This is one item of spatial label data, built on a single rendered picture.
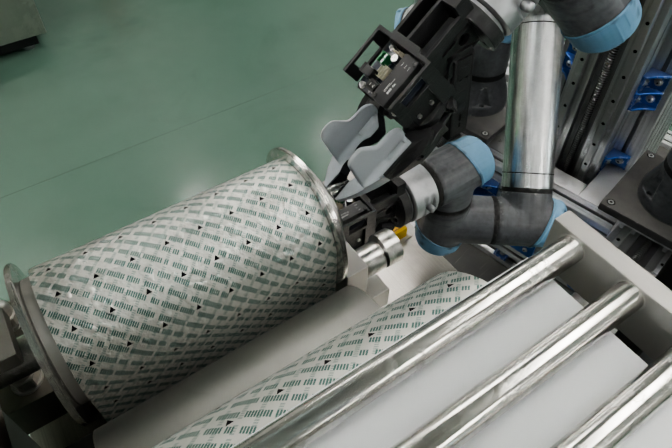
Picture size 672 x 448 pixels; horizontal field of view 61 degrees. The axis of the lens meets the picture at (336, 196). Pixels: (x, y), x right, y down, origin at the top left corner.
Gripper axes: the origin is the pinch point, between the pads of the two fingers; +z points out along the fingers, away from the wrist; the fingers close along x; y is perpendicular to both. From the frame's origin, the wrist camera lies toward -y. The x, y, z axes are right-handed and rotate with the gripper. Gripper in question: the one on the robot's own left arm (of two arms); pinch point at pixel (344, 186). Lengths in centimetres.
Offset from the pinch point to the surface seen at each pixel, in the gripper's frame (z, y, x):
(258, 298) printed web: 10.9, 7.2, 5.9
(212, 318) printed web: 13.9, 10.4, 5.8
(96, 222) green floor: 96, -85, -136
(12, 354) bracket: 22.9, 21.5, 2.0
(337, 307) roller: 7.9, 1.3, 9.1
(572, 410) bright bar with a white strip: -4.1, 18.3, 29.7
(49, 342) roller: 20.4, 20.3, 3.0
